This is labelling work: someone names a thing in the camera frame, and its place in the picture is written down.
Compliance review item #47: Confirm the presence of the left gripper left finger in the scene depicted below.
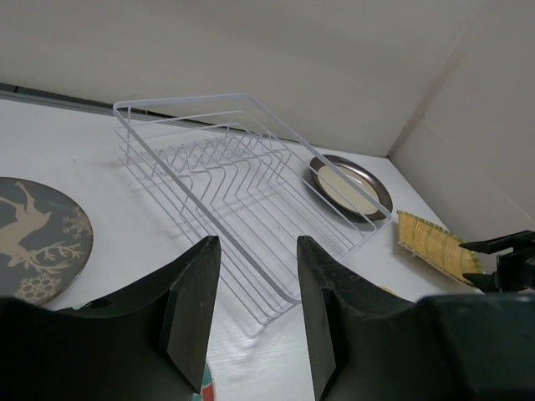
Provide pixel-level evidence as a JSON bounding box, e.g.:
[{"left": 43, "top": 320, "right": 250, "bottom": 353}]
[{"left": 1, "top": 236, "right": 221, "bottom": 400}]

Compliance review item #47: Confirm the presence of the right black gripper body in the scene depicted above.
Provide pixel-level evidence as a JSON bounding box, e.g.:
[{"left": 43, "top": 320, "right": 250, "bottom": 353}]
[{"left": 497, "top": 251, "right": 534, "bottom": 292}]

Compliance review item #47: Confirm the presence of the yellow woven bamboo plate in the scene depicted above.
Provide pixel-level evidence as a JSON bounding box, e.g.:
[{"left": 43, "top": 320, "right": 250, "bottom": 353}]
[{"left": 397, "top": 211, "right": 484, "bottom": 287}]

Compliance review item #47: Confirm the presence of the white wire dish rack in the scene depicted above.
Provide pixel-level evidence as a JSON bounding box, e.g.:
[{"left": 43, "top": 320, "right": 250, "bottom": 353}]
[{"left": 113, "top": 93, "right": 393, "bottom": 337}]

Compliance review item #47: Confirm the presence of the red and teal plate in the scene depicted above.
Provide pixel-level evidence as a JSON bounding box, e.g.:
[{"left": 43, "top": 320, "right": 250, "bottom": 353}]
[{"left": 191, "top": 362, "right": 216, "bottom": 401}]

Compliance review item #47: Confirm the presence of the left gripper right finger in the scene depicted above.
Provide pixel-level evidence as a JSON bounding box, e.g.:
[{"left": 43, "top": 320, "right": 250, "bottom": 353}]
[{"left": 297, "top": 236, "right": 534, "bottom": 400}]

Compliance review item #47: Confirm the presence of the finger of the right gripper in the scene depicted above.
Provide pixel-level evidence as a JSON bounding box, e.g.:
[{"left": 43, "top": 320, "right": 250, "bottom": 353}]
[
  {"left": 463, "top": 272, "right": 502, "bottom": 292},
  {"left": 459, "top": 230, "right": 534, "bottom": 256}
]

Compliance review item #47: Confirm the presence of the dark rimmed cream plate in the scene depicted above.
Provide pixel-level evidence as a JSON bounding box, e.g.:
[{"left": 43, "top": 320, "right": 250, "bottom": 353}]
[{"left": 309, "top": 155, "right": 393, "bottom": 223}]

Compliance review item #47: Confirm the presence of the grey deer pattern plate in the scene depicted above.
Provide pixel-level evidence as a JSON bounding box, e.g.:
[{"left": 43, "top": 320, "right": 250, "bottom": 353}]
[{"left": 1, "top": 177, "right": 94, "bottom": 306}]

